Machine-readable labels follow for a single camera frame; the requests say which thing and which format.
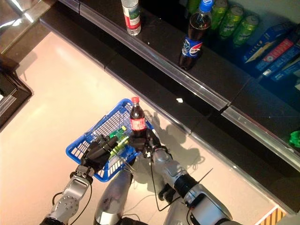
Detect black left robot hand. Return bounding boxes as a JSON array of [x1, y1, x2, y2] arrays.
[[81, 134, 120, 173]]

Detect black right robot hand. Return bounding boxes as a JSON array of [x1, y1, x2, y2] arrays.
[[129, 128, 165, 158]]

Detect blue plastic shopping basket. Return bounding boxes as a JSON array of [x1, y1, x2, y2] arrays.
[[65, 97, 155, 183]]

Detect Coke bottle red label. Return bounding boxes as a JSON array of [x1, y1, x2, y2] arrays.
[[129, 96, 148, 139]]

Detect silver left robot leg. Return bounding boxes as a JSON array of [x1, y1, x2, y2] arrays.
[[93, 168, 135, 225]]

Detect silver robot leg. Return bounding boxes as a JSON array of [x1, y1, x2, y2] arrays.
[[162, 200, 188, 225], [93, 168, 135, 225]]

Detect black shelf board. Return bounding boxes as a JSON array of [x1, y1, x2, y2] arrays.
[[58, 0, 300, 165], [39, 4, 300, 214]]

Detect silver right robot leg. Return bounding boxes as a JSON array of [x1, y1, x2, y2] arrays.
[[162, 200, 188, 225]]

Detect clear plastic bin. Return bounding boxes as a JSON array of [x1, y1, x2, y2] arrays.
[[221, 105, 300, 166], [79, 2, 232, 111]]

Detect black cabinet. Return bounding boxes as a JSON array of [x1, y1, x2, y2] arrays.
[[0, 56, 33, 129]]

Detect Pepsi bottle blue cap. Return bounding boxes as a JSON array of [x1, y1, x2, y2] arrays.
[[179, 0, 213, 70]]

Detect small water bottle red cap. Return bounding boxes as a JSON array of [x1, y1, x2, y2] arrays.
[[121, 0, 142, 36]]

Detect green crumpled plastic wrapper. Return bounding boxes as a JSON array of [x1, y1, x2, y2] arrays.
[[290, 130, 300, 149]]

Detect glossy glass counter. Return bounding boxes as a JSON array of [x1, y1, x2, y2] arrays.
[[0, 0, 58, 56]]

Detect blue box moon print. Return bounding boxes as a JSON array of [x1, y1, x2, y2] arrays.
[[243, 22, 295, 63]]

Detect blue box red label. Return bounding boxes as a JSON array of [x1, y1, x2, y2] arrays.
[[255, 38, 300, 72]]

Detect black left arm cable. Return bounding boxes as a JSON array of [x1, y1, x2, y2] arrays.
[[52, 180, 93, 225]]

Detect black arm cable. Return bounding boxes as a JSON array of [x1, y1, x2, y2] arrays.
[[52, 180, 93, 225], [150, 152, 186, 212]]

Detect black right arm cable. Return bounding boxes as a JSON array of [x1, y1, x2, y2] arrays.
[[150, 152, 186, 212]]

